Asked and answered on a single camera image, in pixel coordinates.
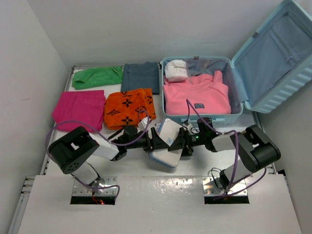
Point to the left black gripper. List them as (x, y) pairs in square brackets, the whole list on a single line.
[(157, 142)]

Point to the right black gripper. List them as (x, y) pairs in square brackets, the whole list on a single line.
[(179, 144)]

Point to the white blue case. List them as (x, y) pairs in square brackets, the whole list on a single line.
[(167, 131)]

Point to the orange black patterned towel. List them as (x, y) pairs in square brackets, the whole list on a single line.
[(128, 108)]

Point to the pink hoodie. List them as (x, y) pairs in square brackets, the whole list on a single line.
[(207, 93)]

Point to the white drawstring pouch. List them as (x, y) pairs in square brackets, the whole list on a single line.
[(176, 71)]

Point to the magenta garment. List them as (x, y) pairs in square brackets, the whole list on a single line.
[(84, 106)]

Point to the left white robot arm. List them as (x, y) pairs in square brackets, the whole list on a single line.
[(71, 151)]

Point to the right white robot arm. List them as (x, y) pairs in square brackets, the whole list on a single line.
[(254, 150)]

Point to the grey blue folded garment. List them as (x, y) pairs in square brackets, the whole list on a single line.
[(145, 75)]

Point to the green folded cloth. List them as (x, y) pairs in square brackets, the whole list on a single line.
[(96, 77)]

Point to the light blue hard suitcase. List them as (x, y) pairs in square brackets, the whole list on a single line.
[(270, 67)]

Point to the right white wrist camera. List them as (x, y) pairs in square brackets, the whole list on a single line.
[(187, 126)]

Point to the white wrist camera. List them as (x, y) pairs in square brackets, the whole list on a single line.
[(187, 126), (143, 124)]

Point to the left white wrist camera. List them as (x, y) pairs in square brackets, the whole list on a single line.
[(143, 124)]

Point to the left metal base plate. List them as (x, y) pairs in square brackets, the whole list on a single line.
[(103, 186)]

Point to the metal base plate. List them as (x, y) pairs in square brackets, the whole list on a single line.
[(213, 188), (103, 186)]

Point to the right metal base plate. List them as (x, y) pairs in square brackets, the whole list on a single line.
[(213, 188)]

